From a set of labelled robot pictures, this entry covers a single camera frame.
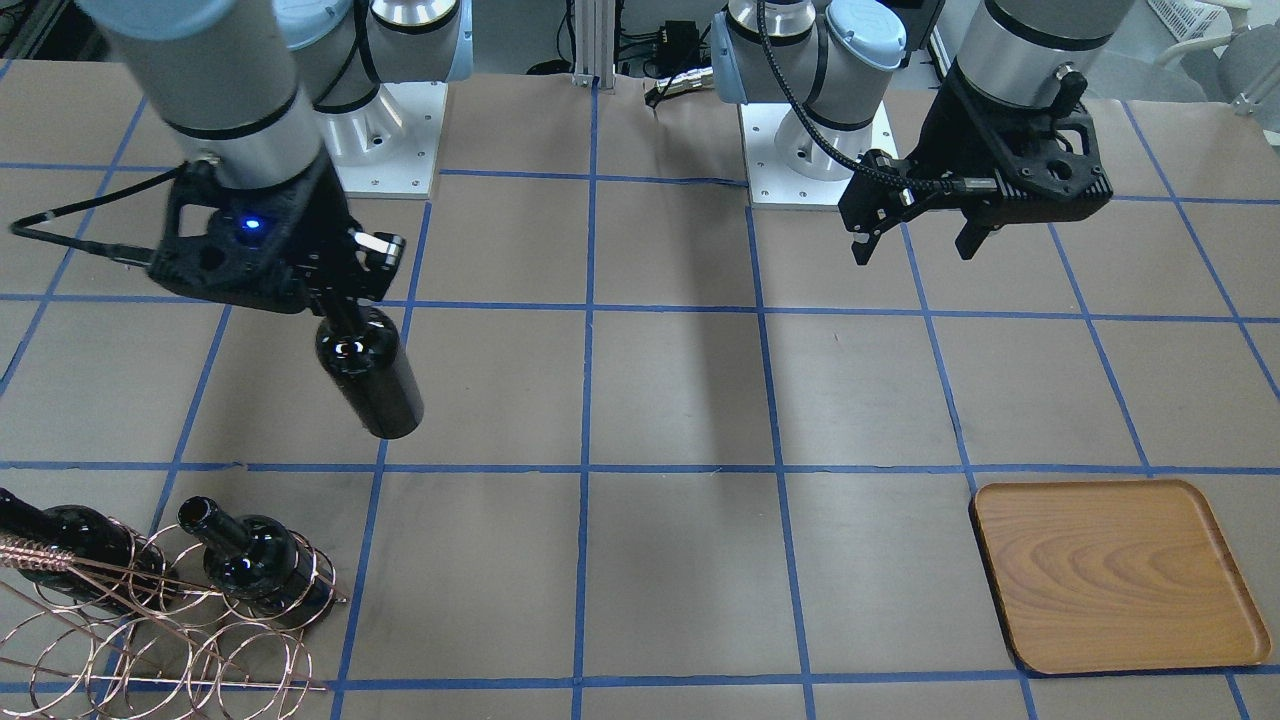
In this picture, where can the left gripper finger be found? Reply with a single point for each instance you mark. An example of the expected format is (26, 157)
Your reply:
(865, 238)
(970, 238)

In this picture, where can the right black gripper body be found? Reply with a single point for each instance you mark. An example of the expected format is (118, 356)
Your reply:
(318, 220)

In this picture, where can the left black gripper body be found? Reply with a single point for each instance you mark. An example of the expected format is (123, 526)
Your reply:
(947, 145)

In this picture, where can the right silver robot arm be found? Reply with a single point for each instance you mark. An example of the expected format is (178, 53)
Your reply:
(282, 108)

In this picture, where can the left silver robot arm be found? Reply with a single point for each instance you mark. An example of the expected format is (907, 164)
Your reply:
(832, 62)

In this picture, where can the wooden tray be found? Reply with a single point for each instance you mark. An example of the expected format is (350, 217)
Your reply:
(1115, 576)

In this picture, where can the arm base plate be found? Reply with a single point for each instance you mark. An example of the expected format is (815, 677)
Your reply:
(389, 148)
(787, 169)

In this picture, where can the aluminium frame post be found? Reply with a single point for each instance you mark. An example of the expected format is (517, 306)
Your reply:
(594, 26)

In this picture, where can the copper wire bottle basket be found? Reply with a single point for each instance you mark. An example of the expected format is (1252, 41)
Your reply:
(165, 645)

